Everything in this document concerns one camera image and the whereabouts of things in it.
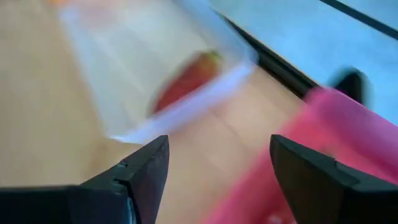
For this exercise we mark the pink plastic bin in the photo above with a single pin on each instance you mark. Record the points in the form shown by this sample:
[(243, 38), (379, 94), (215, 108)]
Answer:
[(342, 124)]

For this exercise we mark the red chili pepper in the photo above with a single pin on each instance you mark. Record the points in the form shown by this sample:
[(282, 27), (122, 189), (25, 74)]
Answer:
[(189, 81)]

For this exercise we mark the black table frame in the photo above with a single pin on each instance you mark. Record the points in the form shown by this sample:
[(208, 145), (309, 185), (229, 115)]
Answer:
[(280, 73)]

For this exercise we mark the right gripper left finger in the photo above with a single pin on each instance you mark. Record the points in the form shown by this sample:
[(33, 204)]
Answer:
[(140, 186)]

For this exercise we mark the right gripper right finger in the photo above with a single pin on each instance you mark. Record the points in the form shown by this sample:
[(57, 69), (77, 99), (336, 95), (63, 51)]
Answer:
[(311, 186)]

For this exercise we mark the clear plastic bin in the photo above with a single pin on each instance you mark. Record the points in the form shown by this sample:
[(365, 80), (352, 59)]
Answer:
[(124, 62)]

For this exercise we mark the black clamp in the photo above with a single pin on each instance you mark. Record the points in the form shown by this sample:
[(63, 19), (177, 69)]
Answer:
[(351, 85)]

